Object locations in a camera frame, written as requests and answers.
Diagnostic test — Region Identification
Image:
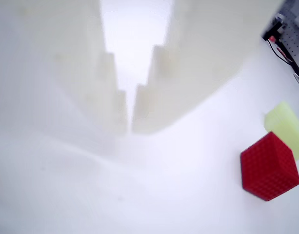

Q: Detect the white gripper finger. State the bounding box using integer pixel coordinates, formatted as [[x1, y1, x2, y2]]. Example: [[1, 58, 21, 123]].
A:
[[0, 0, 129, 147], [131, 0, 284, 134]]

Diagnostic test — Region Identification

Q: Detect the red studded cube block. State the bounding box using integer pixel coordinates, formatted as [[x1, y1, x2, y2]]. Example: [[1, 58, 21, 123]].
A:
[[239, 131, 299, 202]]

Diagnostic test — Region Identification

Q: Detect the yellow-green block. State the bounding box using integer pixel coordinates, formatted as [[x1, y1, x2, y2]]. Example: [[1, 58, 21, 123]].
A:
[[264, 101, 299, 162]]

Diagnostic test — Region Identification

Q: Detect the black electronics module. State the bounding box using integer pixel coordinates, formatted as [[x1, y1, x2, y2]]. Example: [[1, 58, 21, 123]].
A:
[[262, 14, 286, 42]]

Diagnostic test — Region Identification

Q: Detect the perforated metal board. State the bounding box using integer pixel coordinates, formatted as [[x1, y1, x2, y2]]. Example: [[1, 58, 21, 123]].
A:
[[273, 0, 299, 82]]

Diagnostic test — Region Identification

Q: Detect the black and red cable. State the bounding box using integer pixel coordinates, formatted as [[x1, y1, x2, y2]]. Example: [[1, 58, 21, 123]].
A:
[[266, 39, 299, 90]]

